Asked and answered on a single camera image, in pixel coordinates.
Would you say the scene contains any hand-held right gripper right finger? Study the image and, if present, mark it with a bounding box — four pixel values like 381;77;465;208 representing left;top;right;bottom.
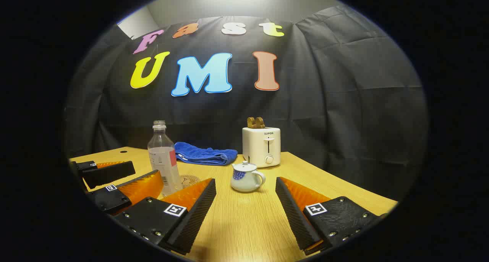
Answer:
275;177;388;255

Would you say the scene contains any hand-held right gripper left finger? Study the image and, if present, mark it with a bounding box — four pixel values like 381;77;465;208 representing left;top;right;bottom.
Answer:
113;178;217;256

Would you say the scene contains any round wooden coaster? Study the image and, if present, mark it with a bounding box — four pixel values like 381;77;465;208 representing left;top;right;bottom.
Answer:
180;174;201;189

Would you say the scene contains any clear plastic water bottle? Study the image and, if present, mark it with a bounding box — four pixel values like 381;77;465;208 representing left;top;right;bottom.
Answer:
147;120;183;197

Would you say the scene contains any blue towel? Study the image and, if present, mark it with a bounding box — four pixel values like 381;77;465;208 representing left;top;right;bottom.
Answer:
174;142;238;166

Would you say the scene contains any white toaster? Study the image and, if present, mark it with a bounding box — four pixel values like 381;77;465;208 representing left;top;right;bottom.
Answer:
242;126;281;168

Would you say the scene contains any black backdrop cloth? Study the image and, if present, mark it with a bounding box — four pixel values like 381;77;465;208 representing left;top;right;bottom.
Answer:
63;6;428;201

